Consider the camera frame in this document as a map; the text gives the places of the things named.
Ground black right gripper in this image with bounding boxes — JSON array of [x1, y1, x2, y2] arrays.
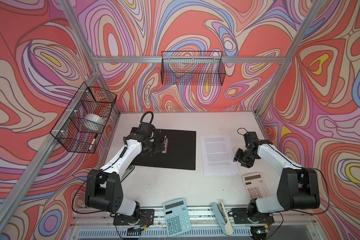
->
[[233, 148, 258, 168]]

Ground white printed paper sheets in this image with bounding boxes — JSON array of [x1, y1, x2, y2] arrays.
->
[[200, 135, 239, 176]]

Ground teal clip folder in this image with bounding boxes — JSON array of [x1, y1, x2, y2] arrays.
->
[[132, 129, 197, 171]]

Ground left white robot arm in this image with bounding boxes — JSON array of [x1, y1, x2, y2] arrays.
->
[[85, 134, 168, 218]]

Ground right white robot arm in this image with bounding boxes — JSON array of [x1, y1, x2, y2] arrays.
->
[[234, 140, 320, 215]]

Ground pink white calculator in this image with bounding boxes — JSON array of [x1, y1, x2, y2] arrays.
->
[[242, 172, 270, 199]]

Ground black silver stapler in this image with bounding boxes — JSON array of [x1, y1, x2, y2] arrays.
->
[[121, 165, 135, 183]]

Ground black marker pen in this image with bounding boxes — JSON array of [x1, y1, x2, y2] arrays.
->
[[88, 134, 98, 152]]

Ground light blue stapler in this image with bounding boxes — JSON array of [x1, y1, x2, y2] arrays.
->
[[211, 200, 234, 236]]

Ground white tape roll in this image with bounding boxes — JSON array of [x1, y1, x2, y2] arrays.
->
[[84, 114, 106, 126]]

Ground teal calculator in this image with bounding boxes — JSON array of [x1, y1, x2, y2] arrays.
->
[[163, 199, 192, 237]]

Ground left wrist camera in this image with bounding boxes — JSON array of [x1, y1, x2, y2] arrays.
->
[[137, 122, 156, 139]]

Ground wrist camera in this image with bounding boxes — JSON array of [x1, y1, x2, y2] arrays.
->
[[243, 132, 258, 146], [137, 122, 156, 139]]

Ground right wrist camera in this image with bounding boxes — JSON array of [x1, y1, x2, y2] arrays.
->
[[243, 132, 258, 146]]

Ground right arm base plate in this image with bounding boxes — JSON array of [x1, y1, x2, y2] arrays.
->
[[228, 208, 275, 225]]

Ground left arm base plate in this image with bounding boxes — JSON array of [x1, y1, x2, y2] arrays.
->
[[113, 209, 155, 227]]

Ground black wire basket left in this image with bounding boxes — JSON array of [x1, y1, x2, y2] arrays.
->
[[50, 83, 117, 154]]

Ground black wire basket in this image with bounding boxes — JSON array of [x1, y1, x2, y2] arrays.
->
[[50, 83, 117, 154], [161, 50, 226, 86]]

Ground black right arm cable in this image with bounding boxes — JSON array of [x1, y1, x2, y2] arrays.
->
[[236, 127, 331, 238]]

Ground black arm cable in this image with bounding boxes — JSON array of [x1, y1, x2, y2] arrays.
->
[[236, 127, 331, 238], [71, 111, 155, 238]]

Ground black wire basket back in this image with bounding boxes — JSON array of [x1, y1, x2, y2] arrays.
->
[[161, 50, 226, 86]]

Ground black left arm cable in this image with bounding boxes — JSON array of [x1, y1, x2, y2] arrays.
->
[[71, 111, 155, 238]]

